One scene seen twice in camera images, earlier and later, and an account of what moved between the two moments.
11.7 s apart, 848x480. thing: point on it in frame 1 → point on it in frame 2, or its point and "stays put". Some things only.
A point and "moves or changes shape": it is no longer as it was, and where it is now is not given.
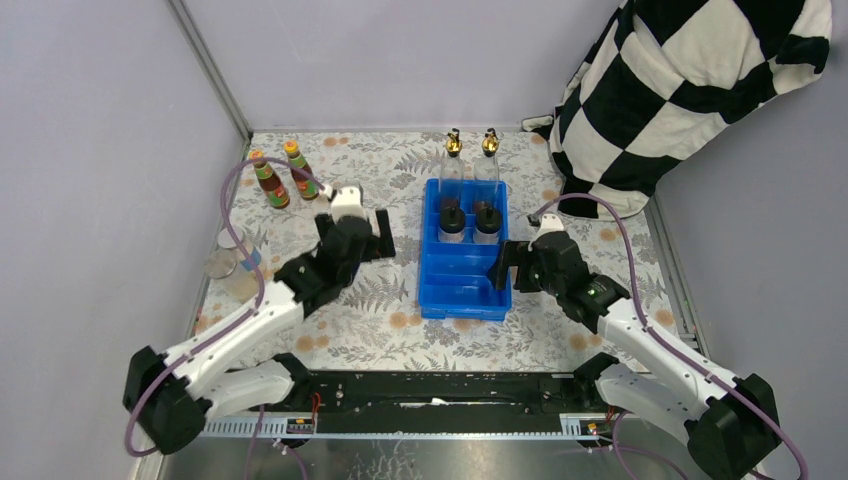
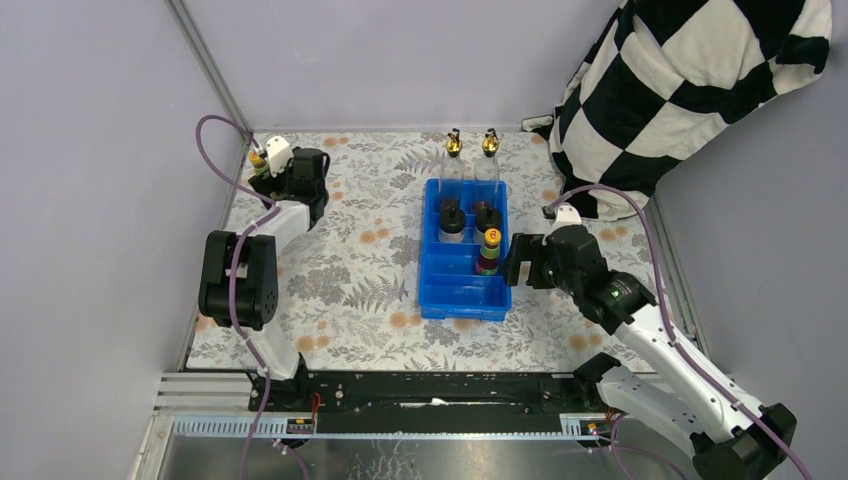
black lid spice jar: [452, 226] stays put
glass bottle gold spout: [486, 177] stays put
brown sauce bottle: [307, 188] moves or changes shape
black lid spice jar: [488, 226] stays put
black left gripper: [386, 249] → [267, 185]
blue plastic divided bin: [454, 278] stays put
